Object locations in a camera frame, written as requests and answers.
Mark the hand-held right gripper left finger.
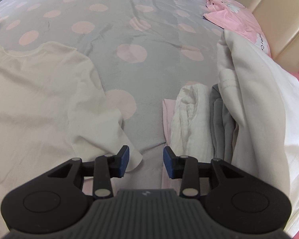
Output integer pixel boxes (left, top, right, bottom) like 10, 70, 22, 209
43, 145, 130, 200

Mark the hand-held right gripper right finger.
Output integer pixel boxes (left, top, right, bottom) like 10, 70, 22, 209
164, 146, 250, 200

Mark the white t-shirt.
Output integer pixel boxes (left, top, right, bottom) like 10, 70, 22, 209
0, 41, 143, 239

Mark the folded pink garment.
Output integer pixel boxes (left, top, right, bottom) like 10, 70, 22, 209
161, 98, 215, 196

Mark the folded white towel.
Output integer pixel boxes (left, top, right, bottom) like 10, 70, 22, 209
170, 83, 216, 163

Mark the folded grey garment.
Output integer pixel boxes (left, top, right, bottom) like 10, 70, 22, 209
209, 83, 240, 166

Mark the grey pink polka dot blanket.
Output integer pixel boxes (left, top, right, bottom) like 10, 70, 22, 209
0, 0, 272, 239

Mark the folded white garment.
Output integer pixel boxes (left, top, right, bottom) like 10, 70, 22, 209
216, 28, 299, 239

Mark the beige padded headboard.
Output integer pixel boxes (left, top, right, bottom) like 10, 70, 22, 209
231, 0, 299, 74

